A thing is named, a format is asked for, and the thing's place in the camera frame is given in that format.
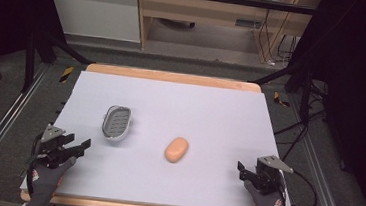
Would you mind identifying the grey soap dish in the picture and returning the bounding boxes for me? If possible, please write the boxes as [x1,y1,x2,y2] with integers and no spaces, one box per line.
[100,104,134,144]

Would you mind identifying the white table mat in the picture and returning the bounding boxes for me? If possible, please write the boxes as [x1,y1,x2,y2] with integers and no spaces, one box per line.
[18,66,305,206]

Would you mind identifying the person's left hand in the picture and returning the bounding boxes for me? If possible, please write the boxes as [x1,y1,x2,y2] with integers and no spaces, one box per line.
[24,152,79,206]

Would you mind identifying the cables under desk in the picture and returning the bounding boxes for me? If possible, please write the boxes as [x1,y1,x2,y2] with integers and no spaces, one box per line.
[255,7,301,68]

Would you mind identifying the black metal stand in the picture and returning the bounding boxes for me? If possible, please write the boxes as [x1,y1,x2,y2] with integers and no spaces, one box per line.
[243,59,317,126]
[20,28,96,100]

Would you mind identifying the yellow black floor tape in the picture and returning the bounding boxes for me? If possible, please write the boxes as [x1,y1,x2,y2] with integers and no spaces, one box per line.
[58,65,75,84]
[272,91,292,108]

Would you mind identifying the orange soap bar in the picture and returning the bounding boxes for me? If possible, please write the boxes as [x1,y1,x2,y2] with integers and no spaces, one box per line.
[163,135,190,166]

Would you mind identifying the metal floor rail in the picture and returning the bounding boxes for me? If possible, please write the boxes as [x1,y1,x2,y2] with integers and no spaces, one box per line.
[0,59,51,203]
[278,93,360,206]

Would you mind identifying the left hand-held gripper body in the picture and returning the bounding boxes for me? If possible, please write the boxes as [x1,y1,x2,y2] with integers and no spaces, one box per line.
[33,123,75,171]

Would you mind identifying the wooden table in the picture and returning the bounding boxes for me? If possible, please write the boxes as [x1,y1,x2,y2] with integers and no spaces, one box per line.
[19,57,303,206]

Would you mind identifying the person's right hand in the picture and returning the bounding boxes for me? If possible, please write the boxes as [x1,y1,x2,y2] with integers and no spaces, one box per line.
[241,180,288,206]

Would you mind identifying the white cabinet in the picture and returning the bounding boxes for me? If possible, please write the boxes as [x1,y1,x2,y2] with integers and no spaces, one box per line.
[41,0,145,44]

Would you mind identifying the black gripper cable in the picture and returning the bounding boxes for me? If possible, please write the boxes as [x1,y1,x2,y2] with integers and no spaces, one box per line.
[281,168,320,206]

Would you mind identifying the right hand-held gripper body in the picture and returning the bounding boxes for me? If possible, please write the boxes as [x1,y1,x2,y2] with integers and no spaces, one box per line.
[251,153,296,198]

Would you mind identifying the black floor cables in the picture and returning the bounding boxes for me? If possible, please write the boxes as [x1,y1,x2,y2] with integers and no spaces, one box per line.
[270,75,331,164]

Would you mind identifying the black curtain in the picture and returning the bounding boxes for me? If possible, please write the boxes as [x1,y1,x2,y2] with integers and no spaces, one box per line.
[276,0,366,206]
[0,0,72,100]

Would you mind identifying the wooden desk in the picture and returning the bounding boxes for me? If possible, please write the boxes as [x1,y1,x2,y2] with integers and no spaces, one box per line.
[130,0,322,67]

